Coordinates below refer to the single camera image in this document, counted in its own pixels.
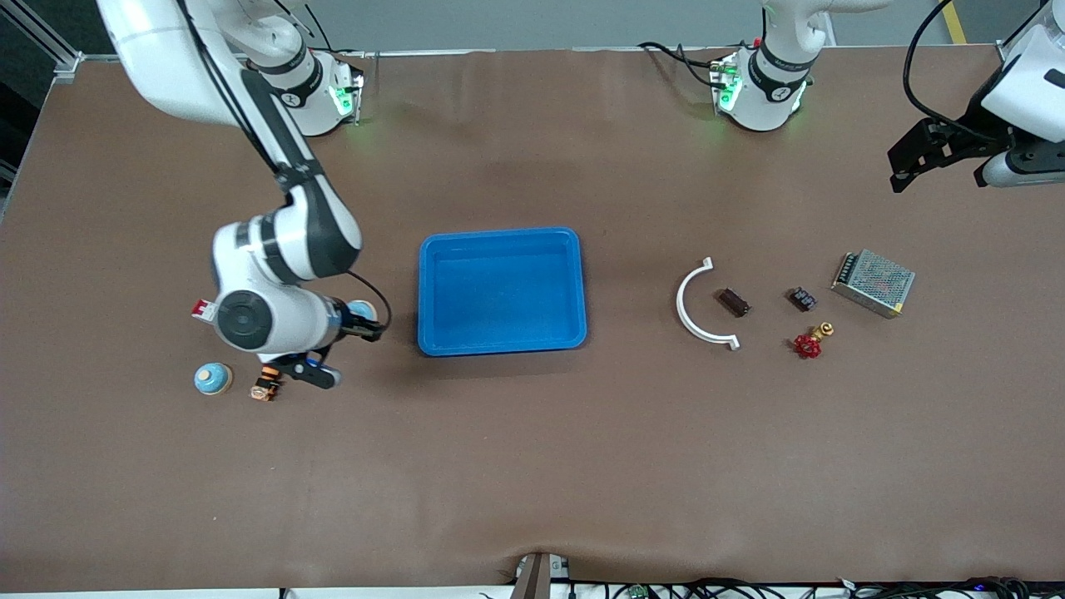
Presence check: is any metal mesh power supply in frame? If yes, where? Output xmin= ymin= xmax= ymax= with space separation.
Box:
xmin=830 ymin=249 xmax=917 ymax=319

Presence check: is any blue plastic tray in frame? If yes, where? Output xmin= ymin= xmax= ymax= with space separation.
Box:
xmin=417 ymin=226 xmax=588 ymax=358

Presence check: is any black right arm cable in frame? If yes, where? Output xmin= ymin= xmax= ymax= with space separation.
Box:
xmin=175 ymin=0 xmax=394 ymax=340

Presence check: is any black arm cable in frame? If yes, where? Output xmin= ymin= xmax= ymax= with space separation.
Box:
xmin=904 ymin=0 xmax=1012 ymax=146
xmin=175 ymin=0 xmax=394 ymax=340

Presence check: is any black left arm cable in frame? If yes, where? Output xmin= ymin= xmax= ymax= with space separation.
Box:
xmin=904 ymin=0 xmax=1012 ymax=146

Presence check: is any brass valve red handle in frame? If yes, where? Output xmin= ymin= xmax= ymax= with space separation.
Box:
xmin=791 ymin=322 xmax=835 ymax=360

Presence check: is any white curved half ring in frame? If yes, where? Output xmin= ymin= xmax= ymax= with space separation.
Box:
xmin=676 ymin=257 xmax=741 ymax=351

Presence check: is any grey metal table rail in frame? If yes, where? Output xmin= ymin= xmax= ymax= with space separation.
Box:
xmin=79 ymin=42 xmax=1003 ymax=63

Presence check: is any black cable bundle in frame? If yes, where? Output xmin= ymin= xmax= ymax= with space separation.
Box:
xmin=478 ymin=577 xmax=1065 ymax=599

